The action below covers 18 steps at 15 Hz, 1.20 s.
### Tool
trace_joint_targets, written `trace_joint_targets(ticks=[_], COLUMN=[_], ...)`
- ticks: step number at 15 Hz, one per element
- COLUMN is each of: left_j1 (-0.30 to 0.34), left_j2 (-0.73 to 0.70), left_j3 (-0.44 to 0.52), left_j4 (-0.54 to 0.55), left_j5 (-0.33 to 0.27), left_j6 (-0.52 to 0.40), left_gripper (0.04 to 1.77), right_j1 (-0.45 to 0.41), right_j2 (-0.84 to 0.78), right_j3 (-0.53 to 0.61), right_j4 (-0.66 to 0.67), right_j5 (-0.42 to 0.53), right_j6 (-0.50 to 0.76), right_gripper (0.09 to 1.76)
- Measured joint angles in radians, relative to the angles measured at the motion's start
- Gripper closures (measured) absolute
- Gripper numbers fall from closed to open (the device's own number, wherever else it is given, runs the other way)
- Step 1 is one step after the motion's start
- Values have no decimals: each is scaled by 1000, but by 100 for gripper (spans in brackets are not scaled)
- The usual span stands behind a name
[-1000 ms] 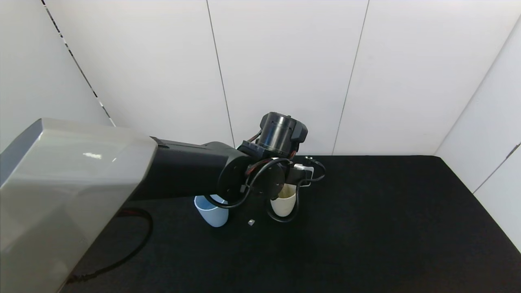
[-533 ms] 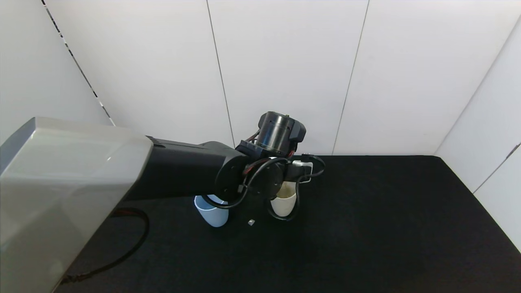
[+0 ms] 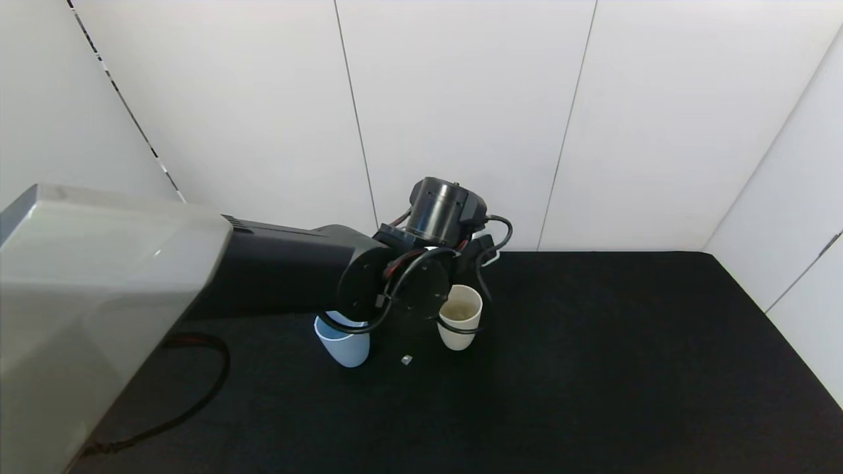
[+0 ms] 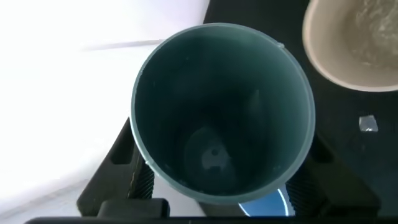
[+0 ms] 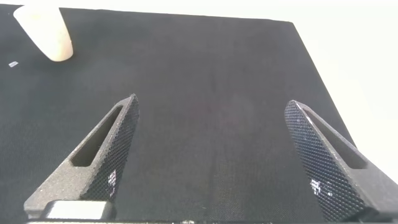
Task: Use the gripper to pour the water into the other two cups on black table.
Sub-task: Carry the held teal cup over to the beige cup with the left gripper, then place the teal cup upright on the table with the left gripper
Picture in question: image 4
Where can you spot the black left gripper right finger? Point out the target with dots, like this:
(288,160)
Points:
(329,186)

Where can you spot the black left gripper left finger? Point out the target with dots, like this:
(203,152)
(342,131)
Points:
(118,177)

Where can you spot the teal plastic cup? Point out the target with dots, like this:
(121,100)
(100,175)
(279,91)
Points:
(217,112)

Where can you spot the light blue plastic cup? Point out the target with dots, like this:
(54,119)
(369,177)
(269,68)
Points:
(267,207)

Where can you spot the small grey cube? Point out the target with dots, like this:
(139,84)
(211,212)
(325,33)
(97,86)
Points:
(368,123)

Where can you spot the beige plastic cup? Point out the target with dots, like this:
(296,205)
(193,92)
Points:
(342,37)

